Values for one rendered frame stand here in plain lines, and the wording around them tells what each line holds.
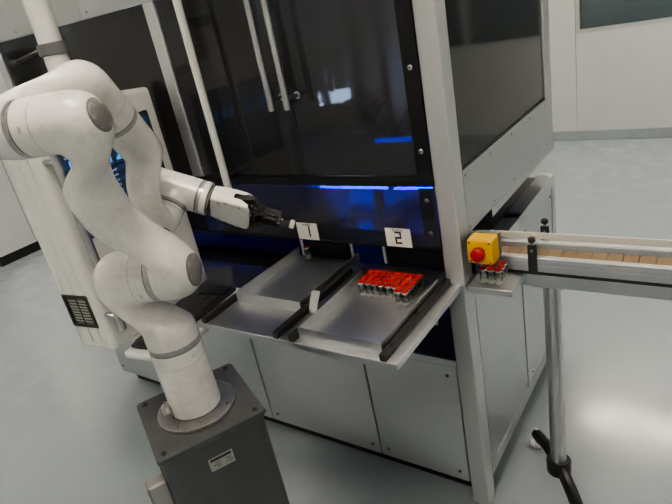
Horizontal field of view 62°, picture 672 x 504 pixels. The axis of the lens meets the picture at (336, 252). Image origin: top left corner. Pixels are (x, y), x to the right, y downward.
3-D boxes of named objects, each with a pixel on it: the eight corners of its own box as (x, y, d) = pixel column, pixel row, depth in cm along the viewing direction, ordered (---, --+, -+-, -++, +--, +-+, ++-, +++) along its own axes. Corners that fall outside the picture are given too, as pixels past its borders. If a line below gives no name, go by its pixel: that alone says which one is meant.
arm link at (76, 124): (150, 273, 132) (214, 266, 128) (134, 315, 123) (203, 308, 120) (16, 85, 96) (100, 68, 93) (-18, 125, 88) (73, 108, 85)
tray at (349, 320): (362, 280, 177) (361, 270, 176) (439, 289, 163) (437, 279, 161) (299, 338, 153) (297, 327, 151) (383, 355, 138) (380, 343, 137)
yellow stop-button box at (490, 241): (477, 252, 162) (475, 229, 160) (502, 254, 158) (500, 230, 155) (467, 263, 157) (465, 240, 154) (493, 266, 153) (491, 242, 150)
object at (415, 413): (245, 296, 385) (210, 173, 351) (560, 348, 269) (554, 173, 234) (127, 383, 313) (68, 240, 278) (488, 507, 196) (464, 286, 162)
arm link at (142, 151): (109, 166, 110) (182, 239, 136) (141, 102, 116) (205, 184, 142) (73, 162, 112) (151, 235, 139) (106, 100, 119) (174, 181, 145)
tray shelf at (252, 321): (290, 259, 209) (289, 254, 208) (470, 278, 169) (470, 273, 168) (197, 326, 174) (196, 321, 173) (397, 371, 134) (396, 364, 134)
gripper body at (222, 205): (203, 221, 141) (246, 234, 142) (202, 199, 132) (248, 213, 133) (213, 198, 145) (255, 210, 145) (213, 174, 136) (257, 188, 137)
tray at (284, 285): (300, 255, 205) (297, 246, 204) (360, 261, 190) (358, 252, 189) (238, 301, 180) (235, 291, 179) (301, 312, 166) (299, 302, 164)
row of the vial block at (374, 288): (362, 292, 170) (359, 278, 168) (415, 299, 160) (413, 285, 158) (358, 295, 168) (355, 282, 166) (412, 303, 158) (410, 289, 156)
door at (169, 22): (206, 174, 204) (155, 0, 181) (307, 174, 178) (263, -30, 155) (204, 175, 204) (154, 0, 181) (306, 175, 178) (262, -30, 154)
